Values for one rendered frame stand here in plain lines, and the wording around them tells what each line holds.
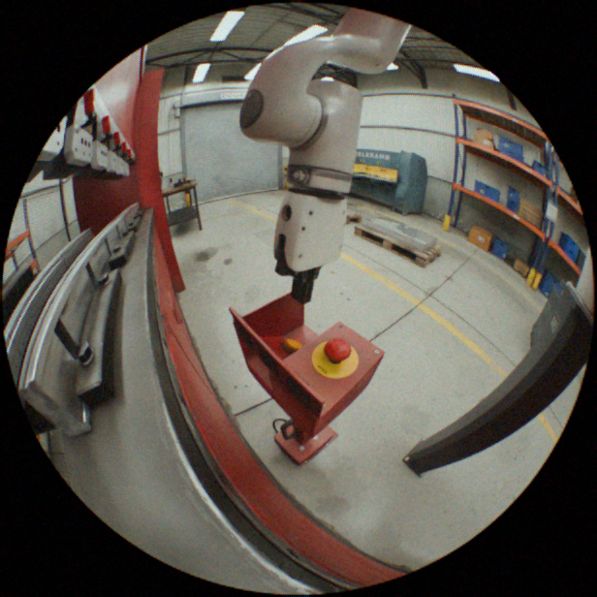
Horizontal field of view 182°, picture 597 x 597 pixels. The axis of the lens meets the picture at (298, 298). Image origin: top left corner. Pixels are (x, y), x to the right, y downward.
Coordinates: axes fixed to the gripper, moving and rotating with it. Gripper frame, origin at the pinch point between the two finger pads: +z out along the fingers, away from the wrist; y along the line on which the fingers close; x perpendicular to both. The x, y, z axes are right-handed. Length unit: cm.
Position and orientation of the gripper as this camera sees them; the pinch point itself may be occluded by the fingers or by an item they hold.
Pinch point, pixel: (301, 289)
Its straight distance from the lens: 32.9
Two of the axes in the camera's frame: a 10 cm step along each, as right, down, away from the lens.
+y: 7.3, -3.1, 6.1
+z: -1.2, 8.2, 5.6
